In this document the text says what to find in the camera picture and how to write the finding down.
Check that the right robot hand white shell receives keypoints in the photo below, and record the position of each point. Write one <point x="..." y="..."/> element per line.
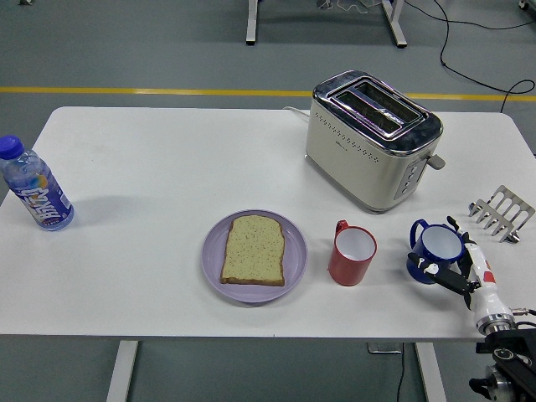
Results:
<point x="486" y="293"/>

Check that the blue enamel cup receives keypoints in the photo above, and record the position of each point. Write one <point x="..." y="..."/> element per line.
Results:
<point x="437" y="245"/>

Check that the red enamel cup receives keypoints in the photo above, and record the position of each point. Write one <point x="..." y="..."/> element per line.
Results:
<point x="345" y="270"/>

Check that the slice of toast bread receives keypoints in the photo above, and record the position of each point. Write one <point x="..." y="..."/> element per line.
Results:
<point x="253" y="251"/>

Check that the black table control panel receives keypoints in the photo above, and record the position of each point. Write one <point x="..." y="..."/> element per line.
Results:
<point x="481" y="348"/>

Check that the metal toast rack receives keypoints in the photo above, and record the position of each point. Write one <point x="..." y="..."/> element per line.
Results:
<point x="502" y="193"/>

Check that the cream and chrome toaster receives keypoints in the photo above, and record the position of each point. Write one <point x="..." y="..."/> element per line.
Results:
<point x="356" y="163"/>

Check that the purple round plate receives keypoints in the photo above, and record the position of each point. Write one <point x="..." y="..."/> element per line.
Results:
<point x="293" y="251"/>

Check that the white background table leg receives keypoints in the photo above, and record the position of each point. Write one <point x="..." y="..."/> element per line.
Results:
<point x="251" y="25"/>
<point x="395" y="25"/>

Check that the yellow floor tape line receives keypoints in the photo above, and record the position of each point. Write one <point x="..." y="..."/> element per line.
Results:
<point x="125" y="90"/>

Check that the plastic bottle with blue label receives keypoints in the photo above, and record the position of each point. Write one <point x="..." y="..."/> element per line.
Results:
<point x="42" y="201"/>

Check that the grey bracket under table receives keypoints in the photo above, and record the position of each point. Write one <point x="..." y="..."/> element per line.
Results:
<point x="383" y="348"/>

